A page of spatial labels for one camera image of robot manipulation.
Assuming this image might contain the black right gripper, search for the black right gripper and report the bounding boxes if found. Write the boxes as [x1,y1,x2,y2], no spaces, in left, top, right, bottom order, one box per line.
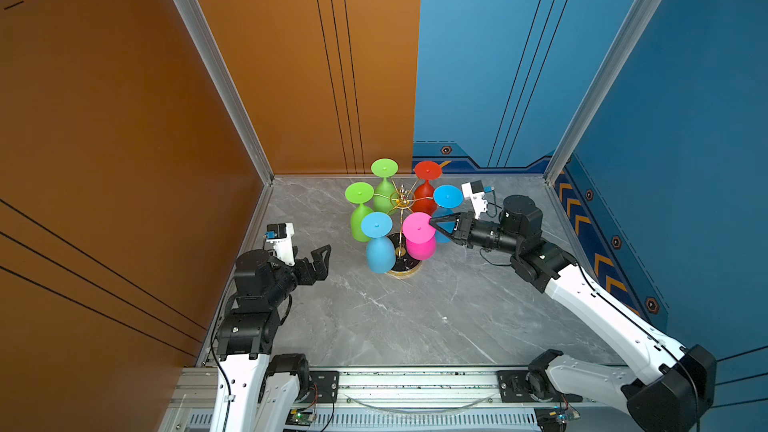
[429,213,523,257]

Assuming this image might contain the blue wine glass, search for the blue wine glass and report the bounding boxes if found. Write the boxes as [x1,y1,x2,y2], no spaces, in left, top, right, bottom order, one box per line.
[361,212,396,274]
[432,185,464,217]

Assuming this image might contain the pink wine glass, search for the pink wine glass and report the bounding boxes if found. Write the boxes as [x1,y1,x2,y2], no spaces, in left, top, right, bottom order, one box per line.
[402,212,437,261]

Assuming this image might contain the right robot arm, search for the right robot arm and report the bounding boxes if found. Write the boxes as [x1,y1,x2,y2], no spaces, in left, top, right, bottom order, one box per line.
[430,195,717,431]

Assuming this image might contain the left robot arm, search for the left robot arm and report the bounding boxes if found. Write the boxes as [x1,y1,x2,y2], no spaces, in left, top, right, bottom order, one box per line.
[210,245,331,431]

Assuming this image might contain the red wine glass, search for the red wine glass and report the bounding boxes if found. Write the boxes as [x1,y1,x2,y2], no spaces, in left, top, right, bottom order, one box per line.
[411,161,442,216]

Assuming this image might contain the blue wine glass front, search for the blue wine glass front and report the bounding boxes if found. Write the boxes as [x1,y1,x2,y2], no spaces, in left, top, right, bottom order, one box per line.
[361,212,396,274]

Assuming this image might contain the gold wine glass rack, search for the gold wine glass rack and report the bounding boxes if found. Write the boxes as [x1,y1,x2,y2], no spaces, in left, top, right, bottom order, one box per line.
[387,177,422,279]

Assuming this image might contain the green wine glass back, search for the green wine glass back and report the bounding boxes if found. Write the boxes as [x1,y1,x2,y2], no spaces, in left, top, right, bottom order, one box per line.
[371,158,398,214]

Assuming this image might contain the green wine glass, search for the green wine glass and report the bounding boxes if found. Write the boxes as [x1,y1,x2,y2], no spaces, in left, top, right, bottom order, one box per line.
[345,182,374,242]
[371,158,398,214]

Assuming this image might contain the green wine glass left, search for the green wine glass left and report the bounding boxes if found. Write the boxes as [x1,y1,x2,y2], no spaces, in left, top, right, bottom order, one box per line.
[345,182,374,242]

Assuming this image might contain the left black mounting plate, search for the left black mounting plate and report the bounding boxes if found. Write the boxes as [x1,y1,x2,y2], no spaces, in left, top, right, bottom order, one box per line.
[296,369,340,404]

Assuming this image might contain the black mounting plate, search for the black mounting plate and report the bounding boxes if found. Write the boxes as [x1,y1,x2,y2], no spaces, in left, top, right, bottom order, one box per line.
[496,369,584,403]
[296,369,340,404]

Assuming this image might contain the left green circuit board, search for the left green circuit board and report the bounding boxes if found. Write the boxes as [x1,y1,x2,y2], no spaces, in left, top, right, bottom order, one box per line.
[286,409,318,427]

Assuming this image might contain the green circuit board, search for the green circuit board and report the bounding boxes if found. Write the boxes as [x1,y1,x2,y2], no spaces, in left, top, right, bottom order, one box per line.
[534,408,581,432]
[286,409,318,427]

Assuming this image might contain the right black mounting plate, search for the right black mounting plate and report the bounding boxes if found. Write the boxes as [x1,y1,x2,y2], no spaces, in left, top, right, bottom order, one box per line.
[496,369,584,403]

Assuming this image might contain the right green circuit board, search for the right green circuit board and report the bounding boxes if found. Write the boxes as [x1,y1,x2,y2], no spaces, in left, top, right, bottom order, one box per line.
[534,408,581,432]

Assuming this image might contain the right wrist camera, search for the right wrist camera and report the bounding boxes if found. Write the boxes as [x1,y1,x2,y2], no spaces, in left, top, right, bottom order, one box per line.
[461,180,494,219]

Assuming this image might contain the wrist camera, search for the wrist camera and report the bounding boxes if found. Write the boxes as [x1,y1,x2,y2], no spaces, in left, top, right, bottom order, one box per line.
[461,180,494,219]
[265,222,296,266]

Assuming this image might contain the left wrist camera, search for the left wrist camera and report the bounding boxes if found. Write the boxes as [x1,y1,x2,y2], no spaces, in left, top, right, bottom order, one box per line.
[265,222,296,266]

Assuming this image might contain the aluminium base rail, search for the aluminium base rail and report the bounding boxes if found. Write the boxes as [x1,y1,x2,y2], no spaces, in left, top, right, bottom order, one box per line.
[157,364,688,432]

